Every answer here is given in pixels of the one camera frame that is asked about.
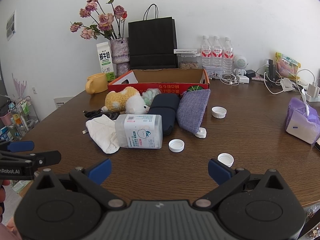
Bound white cloth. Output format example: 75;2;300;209
86;115;120;154

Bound purple fabric pouch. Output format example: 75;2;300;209
176;89;210;134

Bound yellow white plush toy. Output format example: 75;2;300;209
101;86;150;114

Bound dark navy pouch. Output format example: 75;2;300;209
148;93;180;136

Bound person's left hand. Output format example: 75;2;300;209
0;180;10;221

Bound white bottle cap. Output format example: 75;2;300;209
217;153;234;167
168;139;185;153
212;106;227;119

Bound yellow ceramic mug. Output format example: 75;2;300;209
85;73;108;94

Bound white earphones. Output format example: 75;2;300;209
214;73;240;86

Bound purple tissue pack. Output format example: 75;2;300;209
285;89;320;145

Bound white power adapter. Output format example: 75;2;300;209
236;75;249;84

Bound white tin box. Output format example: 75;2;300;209
203;66;224;79

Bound black power adapter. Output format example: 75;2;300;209
245;69;256;79

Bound black phone stand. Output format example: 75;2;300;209
265;59;280;88

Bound red cardboard box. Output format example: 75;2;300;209
108;68;210;95

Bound white robot toy speaker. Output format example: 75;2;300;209
233;55;248;76

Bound white green milk carton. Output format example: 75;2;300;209
97;42;116;81

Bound clear water bottle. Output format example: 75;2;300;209
200;35;212;68
212;36;223;67
222;37;234;74

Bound clear snack container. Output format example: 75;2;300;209
177;53;201;69

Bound yellow snack bag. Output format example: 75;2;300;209
275;52;301;80

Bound purple textured vase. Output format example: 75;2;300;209
110;37;130;76

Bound white flat box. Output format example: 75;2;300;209
174;49;197;54

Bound black paper shopping bag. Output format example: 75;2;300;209
128;3;178;70

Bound dried pink rose bouquet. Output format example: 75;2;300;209
70;0;128;41

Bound wire storage rack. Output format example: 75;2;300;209
1;96;40;140

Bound wall paper notice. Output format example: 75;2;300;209
6;10;16;41

